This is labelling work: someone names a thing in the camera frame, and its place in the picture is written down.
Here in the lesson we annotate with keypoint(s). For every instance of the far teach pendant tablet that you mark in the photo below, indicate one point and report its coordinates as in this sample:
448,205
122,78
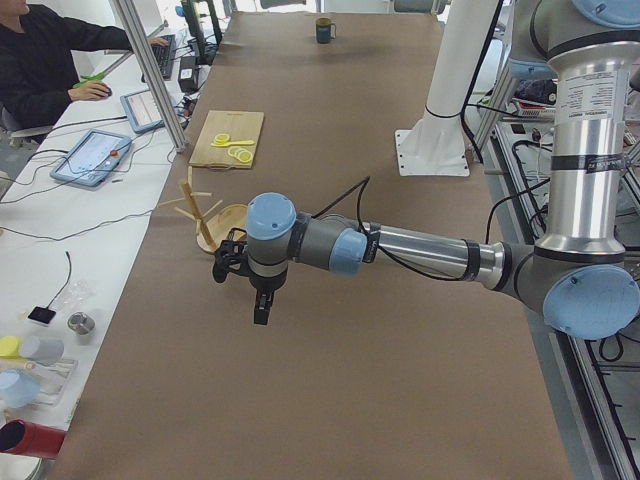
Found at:
141,111

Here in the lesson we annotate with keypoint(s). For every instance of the small black square pad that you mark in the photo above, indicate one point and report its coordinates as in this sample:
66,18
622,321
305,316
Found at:
42,315

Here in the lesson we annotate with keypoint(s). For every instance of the black power adapter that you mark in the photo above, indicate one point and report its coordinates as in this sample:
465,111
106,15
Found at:
188,77

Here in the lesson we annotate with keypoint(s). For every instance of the person in black sweater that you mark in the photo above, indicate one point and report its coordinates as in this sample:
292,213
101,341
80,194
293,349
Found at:
37,66

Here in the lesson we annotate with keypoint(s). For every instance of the aluminium frame post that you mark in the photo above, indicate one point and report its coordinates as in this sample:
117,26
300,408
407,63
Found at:
134,28

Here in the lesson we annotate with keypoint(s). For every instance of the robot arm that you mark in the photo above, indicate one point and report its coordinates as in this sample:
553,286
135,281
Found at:
573,275

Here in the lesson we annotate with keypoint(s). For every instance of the teach pendant tablet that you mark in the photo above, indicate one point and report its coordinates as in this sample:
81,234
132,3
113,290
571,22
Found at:
141,111
97,154

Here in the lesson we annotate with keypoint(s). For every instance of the yellow cup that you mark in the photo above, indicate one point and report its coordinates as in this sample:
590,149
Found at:
10,347

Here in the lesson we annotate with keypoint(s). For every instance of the small metal cup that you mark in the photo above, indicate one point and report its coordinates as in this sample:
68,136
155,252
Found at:
82,326

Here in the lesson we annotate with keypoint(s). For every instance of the grey cup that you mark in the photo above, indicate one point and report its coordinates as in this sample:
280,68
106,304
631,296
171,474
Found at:
44,350

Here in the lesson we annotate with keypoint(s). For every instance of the dark teal mug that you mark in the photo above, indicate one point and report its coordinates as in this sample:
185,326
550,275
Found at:
325,30

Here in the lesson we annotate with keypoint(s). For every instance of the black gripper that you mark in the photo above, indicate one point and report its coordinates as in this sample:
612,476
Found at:
266,283

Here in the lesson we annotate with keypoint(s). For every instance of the near teach pendant tablet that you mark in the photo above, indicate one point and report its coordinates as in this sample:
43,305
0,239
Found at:
97,154

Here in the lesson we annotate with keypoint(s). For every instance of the green clip tool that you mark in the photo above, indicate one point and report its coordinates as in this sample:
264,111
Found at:
85,79

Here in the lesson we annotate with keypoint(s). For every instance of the wooden cutting board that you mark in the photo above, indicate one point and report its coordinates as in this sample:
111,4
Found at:
240,125

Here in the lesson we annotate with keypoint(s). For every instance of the red cylinder can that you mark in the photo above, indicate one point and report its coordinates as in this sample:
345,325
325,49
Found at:
21,437

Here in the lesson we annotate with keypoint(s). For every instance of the light blue cup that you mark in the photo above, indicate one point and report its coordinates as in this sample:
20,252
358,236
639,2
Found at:
18,388

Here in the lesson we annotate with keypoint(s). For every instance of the black keyboard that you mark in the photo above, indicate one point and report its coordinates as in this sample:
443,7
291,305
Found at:
165,55

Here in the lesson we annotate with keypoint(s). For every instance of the wooden mug rack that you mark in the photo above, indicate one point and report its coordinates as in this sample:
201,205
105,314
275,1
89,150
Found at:
214,225

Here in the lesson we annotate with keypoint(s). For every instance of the yellow plastic knife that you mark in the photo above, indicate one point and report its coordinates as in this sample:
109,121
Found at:
237,143

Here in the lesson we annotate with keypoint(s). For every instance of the white pedestal column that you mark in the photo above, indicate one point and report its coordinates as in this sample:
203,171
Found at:
435,145

